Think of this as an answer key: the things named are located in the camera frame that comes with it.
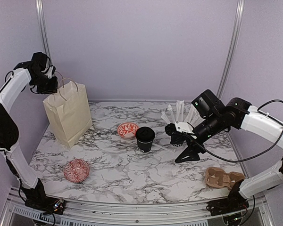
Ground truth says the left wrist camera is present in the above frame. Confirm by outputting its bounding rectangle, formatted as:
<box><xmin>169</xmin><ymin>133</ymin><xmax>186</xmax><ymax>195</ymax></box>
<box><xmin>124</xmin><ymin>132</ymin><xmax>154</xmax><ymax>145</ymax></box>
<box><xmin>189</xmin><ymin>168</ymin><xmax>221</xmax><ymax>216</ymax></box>
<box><xmin>43</xmin><ymin>65</ymin><xmax>56</xmax><ymax>79</ymax></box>

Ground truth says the black paper coffee cup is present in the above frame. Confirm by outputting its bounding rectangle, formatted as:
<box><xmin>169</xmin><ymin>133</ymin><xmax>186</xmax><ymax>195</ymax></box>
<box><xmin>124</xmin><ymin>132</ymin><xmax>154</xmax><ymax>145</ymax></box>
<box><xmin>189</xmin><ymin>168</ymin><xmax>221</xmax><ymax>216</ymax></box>
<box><xmin>137</xmin><ymin>140</ymin><xmax>153</xmax><ymax>153</ymax></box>

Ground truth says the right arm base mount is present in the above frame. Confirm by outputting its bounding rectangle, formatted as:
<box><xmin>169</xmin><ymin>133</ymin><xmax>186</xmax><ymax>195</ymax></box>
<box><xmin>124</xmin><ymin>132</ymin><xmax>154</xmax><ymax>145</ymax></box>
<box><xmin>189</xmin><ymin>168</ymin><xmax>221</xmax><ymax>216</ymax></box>
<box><xmin>206</xmin><ymin>189</ymin><xmax>250</xmax><ymax>216</ymax></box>

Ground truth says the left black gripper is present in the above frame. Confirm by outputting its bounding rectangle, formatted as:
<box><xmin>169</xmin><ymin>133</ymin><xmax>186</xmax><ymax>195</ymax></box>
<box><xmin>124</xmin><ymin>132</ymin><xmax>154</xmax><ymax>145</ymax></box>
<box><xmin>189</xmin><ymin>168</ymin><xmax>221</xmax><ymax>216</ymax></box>
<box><xmin>30</xmin><ymin>72</ymin><xmax>57</xmax><ymax>94</ymax></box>

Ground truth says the red floral small bowl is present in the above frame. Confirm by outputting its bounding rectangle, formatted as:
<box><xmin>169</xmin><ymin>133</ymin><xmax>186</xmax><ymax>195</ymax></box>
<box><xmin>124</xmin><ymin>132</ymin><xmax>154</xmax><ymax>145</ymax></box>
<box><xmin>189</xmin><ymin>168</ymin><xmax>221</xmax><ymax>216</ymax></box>
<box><xmin>117</xmin><ymin>122</ymin><xmax>139</xmax><ymax>140</ymax></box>

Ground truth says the beige paper bag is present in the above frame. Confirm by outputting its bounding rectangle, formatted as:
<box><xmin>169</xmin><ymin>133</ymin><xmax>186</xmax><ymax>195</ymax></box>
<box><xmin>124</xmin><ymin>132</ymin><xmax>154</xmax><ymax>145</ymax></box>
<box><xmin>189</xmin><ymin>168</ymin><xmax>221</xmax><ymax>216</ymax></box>
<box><xmin>43</xmin><ymin>78</ymin><xmax>92</xmax><ymax>148</ymax></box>

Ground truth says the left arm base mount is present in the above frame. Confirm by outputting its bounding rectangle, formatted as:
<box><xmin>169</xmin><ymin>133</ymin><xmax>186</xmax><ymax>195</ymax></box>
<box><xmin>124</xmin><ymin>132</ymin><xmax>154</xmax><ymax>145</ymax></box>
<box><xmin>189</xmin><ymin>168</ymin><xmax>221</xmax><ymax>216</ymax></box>
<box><xmin>21</xmin><ymin>179</ymin><xmax>66</xmax><ymax>215</ymax></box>

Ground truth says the black plastic cup lid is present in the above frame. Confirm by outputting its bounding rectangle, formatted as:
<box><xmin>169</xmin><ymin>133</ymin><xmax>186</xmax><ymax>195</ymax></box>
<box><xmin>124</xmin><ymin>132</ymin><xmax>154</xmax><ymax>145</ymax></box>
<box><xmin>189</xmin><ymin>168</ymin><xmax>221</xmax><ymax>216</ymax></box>
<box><xmin>135</xmin><ymin>127</ymin><xmax>155</xmax><ymax>143</ymax></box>

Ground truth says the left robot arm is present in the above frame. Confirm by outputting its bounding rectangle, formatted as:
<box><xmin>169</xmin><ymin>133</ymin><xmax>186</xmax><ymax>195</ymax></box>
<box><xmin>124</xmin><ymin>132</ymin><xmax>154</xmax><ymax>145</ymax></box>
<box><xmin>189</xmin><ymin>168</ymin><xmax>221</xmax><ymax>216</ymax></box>
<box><xmin>0</xmin><ymin>52</ymin><xmax>58</xmax><ymax>190</ymax></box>

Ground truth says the aluminium front rail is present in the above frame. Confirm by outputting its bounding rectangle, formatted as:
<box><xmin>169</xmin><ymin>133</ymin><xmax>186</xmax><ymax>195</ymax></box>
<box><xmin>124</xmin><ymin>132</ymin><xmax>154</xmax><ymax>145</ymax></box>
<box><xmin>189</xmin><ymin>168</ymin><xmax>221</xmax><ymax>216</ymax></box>
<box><xmin>0</xmin><ymin>187</ymin><xmax>275</xmax><ymax>226</ymax></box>

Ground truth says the red geometric patterned bowl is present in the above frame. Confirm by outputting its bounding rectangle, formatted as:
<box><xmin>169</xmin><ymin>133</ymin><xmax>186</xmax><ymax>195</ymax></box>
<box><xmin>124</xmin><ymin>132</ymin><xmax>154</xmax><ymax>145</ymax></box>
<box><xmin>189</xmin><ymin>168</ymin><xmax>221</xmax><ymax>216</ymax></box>
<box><xmin>63</xmin><ymin>159</ymin><xmax>90</xmax><ymax>183</ymax></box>

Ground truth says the black cup holding straws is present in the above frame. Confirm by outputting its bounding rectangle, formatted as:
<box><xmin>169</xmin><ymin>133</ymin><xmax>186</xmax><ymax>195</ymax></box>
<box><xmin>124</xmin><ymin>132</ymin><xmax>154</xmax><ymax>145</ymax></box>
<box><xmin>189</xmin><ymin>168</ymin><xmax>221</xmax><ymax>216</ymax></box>
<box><xmin>170</xmin><ymin>135</ymin><xmax>185</xmax><ymax>147</ymax></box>

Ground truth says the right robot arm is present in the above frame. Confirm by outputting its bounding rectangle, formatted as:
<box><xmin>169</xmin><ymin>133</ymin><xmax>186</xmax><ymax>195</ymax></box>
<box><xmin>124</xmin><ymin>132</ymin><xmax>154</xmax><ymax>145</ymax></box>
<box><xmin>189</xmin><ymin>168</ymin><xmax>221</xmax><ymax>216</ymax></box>
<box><xmin>173</xmin><ymin>89</ymin><xmax>283</xmax><ymax>211</ymax></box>

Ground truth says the loose white wrapped straw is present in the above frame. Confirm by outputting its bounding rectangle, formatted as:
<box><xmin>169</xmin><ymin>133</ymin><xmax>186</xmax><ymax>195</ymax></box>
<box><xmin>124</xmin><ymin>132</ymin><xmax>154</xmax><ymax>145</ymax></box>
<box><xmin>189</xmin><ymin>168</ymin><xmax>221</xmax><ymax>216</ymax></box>
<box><xmin>152</xmin><ymin>143</ymin><xmax>175</xmax><ymax>153</ymax></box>

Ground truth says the brown cardboard cup carrier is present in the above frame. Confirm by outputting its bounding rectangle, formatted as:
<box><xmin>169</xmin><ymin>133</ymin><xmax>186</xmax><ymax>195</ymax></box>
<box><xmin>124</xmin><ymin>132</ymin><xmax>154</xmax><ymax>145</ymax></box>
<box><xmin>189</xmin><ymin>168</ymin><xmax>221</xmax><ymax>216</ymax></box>
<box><xmin>204</xmin><ymin>167</ymin><xmax>246</xmax><ymax>190</ymax></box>

